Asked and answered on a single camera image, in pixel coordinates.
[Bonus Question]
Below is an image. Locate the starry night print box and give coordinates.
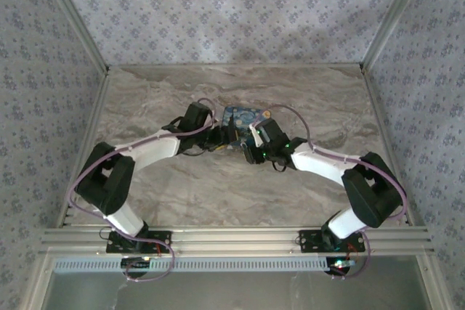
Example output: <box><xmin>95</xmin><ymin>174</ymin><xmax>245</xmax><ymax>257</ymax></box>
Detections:
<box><xmin>220</xmin><ymin>105</ymin><xmax>274</xmax><ymax>152</ymax></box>

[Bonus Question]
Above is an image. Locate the grey metal panel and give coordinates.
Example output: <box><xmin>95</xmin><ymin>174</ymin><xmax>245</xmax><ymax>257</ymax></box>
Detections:
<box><xmin>31</xmin><ymin>254</ymin><xmax>435</xmax><ymax>310</ymax></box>

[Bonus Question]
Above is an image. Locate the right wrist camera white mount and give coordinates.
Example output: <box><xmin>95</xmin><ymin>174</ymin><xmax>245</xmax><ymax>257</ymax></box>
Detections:
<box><xmin>248</xmin><ymin>109</ymin><xmax>272</xmax><ymax>147</ymax></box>

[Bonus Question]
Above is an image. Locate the aluminium mounting rail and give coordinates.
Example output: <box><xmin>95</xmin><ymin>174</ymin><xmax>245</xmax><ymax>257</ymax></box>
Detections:
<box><xmin>40</xmin><ymin>226</ymin><xmax>435</xmax><ymax>256</ymax></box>

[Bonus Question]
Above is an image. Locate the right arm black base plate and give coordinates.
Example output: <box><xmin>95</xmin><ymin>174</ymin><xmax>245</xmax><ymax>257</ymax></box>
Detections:
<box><xmin>298</xmin><ymin>229</ymin><xmax>365</xmax><ymax>254</ymax></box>

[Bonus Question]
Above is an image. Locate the aluminium table edge rail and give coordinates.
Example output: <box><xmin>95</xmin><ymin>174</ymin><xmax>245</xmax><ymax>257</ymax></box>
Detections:
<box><xmin>363</xmin><ymin>70</ymin><xmax>416</xmax><ymax>227</ymax></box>
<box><xmin>56</xmin><ymin>72</ymin><xmax>110</xmax><ymax>228</ymax></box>

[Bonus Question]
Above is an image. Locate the grey slotted cable duct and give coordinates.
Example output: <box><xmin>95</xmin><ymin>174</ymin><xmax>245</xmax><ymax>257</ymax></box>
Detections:
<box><xmin>53</xmin><ymin>256</ymin><xmax>328</xmax><ymax>274</ymax></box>

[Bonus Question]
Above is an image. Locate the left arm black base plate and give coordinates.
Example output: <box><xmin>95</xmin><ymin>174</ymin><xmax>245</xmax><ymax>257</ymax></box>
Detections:
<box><xmin>106</xmin><ymin>231</ymin><xmax>172</xmax><ymax>254</ymax></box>

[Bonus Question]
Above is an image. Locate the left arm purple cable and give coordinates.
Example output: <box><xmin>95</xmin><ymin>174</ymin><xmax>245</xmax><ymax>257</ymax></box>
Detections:
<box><xmin>67</xmin><ymin>97</ymin><xmax>176</xmax><ymax>282</ymax></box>

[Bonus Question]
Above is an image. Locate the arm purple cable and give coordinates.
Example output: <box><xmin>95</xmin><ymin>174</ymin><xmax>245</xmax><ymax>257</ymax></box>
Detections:
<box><xmin>261</xmin><ymin>104</ymin><xmax>408</xmax><ymax>280</ymax></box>
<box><xmin>67</xmin><ymin>97</ymin><xmax>176</xmax><ymax>282</ymax></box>

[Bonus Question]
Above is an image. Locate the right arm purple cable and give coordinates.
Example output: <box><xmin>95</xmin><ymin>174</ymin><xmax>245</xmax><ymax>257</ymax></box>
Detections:
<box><xmin>261</xmin><ymin>104</ymin><xmax>408</xmax><ymax>280</ymax></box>

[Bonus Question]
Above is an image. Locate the aluminium corner post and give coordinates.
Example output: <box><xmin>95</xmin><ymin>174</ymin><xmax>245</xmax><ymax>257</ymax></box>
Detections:
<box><xmin>362</xmin><ymin>0</ymin><xmax>434</xmax><ymax>71</ymax></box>
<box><xmin>36</xmin><ymin>0</ymin><xmax>110</xmax><ymax>73</ymax></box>

